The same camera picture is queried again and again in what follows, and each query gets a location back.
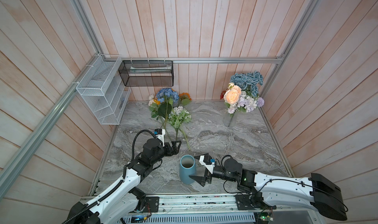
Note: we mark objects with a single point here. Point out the blue hydrangea mixed bouquet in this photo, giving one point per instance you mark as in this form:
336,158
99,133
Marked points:
162,104

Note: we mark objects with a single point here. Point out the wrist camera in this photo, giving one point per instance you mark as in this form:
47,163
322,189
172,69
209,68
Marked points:
160,133
211,164

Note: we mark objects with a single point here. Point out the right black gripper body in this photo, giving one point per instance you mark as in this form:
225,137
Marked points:
208,175

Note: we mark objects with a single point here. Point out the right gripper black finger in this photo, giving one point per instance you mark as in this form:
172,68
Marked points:
201,180
203,159

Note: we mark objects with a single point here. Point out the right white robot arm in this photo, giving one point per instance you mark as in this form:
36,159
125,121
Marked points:
267,192

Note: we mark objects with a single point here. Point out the black mesh basket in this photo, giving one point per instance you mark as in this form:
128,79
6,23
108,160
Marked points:
147,73

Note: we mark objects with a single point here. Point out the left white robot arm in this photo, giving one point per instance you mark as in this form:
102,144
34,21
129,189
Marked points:
123,196

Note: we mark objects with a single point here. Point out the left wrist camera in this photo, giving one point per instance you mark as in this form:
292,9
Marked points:
160,133

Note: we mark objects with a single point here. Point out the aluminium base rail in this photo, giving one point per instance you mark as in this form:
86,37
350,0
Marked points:
196,208

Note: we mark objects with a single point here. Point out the red sunflower stem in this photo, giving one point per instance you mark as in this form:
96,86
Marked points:
222,94

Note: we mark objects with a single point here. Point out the teal ceramic vase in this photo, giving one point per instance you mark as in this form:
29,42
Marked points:
187,168

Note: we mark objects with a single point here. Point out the white wire mesh shelf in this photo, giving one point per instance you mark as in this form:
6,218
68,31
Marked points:
103,90

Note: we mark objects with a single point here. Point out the peach rose stem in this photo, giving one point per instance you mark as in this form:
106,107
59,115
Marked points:
232,94

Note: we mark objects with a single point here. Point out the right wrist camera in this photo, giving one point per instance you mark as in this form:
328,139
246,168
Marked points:
211,164

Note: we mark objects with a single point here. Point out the pink white hydrangea bouquet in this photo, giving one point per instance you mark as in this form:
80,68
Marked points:
244,104

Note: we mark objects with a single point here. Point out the teal blue rose bouquet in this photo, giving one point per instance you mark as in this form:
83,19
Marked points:
248,82

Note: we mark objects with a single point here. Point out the green leafy flower bunch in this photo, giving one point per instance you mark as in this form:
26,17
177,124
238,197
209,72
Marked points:
177,118

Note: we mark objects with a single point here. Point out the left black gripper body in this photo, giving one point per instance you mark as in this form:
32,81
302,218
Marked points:
167,151

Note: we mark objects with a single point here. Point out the orange flower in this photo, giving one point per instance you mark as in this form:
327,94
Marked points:
184,99

